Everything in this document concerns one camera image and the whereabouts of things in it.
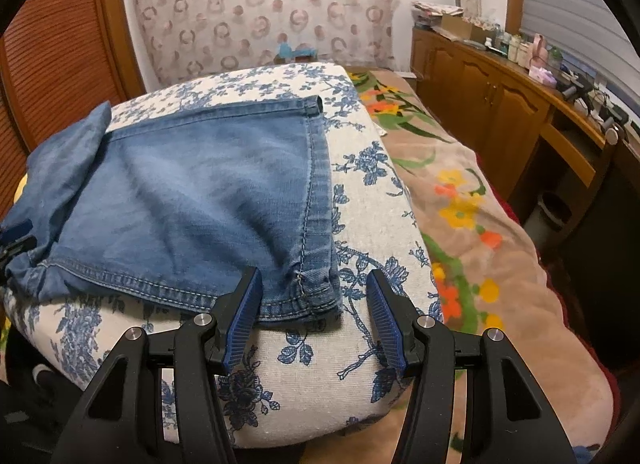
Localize open cardboard box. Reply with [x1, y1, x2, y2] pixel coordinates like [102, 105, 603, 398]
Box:
[440, 12, 488, 42]

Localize long wooden cabinet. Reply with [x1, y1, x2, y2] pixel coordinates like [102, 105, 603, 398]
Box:
[410, 26, 631, 205]

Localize circle patterned sheer curtain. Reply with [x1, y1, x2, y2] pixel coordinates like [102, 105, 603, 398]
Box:
[120, 0, 408, 89]

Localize grey waste bin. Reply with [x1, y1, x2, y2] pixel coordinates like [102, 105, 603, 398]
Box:
[537, 191, 573, 235]

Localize stack of papers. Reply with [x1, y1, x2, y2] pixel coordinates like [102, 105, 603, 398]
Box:
[411, 0, 463, 29]

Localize blue denim pants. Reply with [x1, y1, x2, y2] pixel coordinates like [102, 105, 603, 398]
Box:
[0, 96, 343, 329]

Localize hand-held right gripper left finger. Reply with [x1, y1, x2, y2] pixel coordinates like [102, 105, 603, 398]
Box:
[50, 266, 264, 464]

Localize beige flowered blanket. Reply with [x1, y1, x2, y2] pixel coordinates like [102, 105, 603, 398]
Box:
[300, 66, 616, 464]

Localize wooden louvered wardrobe door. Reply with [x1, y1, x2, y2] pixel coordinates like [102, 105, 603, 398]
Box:
[0, 0, 146, 155]
[0, 88, 31, 219]

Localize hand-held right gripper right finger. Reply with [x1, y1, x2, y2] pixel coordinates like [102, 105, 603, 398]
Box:
[366, 269, 576, 464]

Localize blue floral white cushion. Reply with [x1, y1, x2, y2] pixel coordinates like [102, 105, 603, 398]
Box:
[5, 62, 446, 450]

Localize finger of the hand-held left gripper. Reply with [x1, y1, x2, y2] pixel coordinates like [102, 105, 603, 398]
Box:
[0, 221, 33, 243]
[0, 236, 38, 267]

